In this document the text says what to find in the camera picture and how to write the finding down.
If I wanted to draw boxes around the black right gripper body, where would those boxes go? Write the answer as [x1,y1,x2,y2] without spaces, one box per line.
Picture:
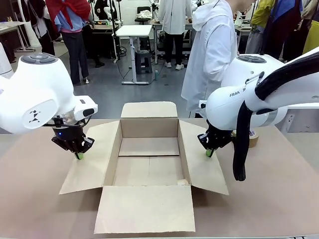
[204,119,236,150]

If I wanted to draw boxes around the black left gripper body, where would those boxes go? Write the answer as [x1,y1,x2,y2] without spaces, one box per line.
[51,125,87,153]

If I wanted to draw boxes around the brown cardboard box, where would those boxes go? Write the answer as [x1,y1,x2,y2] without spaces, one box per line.
[59,101,229,235]

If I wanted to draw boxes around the brown packing tape roll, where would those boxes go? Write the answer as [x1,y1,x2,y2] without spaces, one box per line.
[230,129,260,148]

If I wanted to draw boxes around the person in white jacket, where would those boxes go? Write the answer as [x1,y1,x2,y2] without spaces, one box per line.
[180,0,257,119]

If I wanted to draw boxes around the grey plastic stool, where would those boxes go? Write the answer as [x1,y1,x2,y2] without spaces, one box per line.
[134,49,153,75]

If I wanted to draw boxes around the white cylindrical appliance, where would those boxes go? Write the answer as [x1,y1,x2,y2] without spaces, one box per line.
[0,42,13,79]

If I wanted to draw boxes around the person with red shawl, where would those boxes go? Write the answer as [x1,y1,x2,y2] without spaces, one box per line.
[46,0,92,85]

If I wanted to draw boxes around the person in black clothes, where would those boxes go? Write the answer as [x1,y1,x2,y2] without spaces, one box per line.
[21,0,61,57]

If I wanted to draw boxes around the person white shirt black trousers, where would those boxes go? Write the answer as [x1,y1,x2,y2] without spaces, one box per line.
[158,0,194,71]

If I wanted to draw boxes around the person in yellow top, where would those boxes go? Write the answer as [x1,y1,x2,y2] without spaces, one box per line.
[245,0,275,54]

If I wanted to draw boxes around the white standing desk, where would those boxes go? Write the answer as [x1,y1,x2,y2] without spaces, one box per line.
[116,24,153,85]

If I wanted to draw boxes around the white side table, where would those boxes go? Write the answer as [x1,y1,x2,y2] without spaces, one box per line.
[0,21,37,53]

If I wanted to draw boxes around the person in dark blue robe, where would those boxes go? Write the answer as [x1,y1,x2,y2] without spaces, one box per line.
[264,0,304,63]

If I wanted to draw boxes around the person in yellow skirt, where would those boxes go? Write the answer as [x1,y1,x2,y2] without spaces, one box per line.
[300,0,319,54]

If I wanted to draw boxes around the black cable sleeve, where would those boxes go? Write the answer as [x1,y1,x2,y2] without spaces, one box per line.
[232,48,319,182]

